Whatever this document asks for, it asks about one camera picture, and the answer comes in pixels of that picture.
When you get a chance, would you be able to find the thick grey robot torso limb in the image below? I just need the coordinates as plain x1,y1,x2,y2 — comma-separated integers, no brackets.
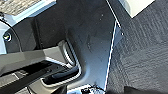
0,39,83,91

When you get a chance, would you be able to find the blue-grey robot wheeled base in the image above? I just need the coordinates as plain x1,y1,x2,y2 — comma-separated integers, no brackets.
0,0,125,94

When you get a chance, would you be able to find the round white-ringed base fitting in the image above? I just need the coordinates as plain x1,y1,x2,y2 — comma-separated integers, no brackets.
2,31,14,44

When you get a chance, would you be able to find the white wardrobe carcass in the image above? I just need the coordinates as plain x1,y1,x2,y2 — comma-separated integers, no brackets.
0,0,58,26

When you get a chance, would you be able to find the thin black base cable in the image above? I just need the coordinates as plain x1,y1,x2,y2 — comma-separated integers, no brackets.
0,11,24,54

